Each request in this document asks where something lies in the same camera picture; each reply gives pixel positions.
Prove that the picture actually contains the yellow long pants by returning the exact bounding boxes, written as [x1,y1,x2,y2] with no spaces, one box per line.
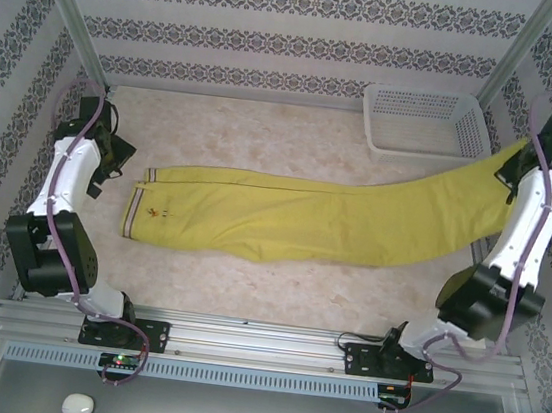
[117,91,530,296]

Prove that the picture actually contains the white plastic basket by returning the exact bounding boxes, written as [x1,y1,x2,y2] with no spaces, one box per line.
[356,81,497,168]

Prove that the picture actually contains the white oval mouse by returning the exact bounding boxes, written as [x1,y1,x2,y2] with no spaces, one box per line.
[60,391,97,413]

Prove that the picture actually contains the aluminium table edge rail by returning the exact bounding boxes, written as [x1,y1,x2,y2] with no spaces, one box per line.
[103,75,370,119]
[468,235,493,268]

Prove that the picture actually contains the aluminium frame post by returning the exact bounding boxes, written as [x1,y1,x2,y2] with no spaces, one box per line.
[16,0,125,93]
[473,0,552,118]

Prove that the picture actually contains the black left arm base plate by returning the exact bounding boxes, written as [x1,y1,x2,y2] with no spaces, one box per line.
[77,311,172,355]

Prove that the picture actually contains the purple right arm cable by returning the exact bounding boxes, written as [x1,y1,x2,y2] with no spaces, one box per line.
[404,83,552,413]

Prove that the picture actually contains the aluminium mounting rail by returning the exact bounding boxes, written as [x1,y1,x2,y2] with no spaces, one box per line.
[0,287,532,400]

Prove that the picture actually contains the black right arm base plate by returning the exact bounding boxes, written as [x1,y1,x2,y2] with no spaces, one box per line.
[340,340,438,387]

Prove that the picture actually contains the grey slotted cable duct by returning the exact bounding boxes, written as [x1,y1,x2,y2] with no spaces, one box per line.
[3,339,382,404]

